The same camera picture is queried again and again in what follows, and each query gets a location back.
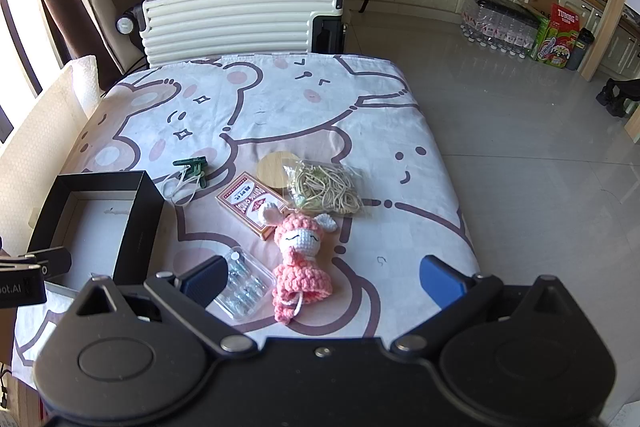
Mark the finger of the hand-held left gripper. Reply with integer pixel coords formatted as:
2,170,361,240
25,247,73,281
0,255,43,277

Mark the round wooden lid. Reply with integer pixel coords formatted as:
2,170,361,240
256,151,301,192

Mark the white string loop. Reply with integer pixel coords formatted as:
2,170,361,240
160,172,202,208

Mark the black cardboard box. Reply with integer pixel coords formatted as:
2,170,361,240
26,170,166,283

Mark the clear plastic case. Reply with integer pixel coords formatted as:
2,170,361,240
212,247,277,321

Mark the green drink carton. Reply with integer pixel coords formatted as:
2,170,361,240
530,14,581,70

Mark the red drink carton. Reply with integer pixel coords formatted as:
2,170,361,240
550,3,587,34

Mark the white foam board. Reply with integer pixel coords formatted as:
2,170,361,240
0,54,101,253

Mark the black window grille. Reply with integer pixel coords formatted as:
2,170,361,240
0,0,66,142

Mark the clear bag of beige cords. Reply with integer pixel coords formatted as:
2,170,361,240
282,159,365,219

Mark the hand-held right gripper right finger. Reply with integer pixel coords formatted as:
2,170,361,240
390,255,573,354

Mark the pink crochet doll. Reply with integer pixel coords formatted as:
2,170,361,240
261,201,337,325

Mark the bear printed blanket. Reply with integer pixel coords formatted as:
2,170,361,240
12,53,481,365

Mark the red playing card box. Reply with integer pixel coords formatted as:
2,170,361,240
215,172,291,239

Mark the cream ribbed suitcase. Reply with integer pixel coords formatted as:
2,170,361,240
116,0,347,68

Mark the black trash bin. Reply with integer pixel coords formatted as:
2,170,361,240
565,28,596,72

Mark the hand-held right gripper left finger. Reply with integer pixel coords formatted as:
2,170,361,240
75,255,258,355

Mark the pack of water bottles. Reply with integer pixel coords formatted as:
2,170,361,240
460,0,543,58

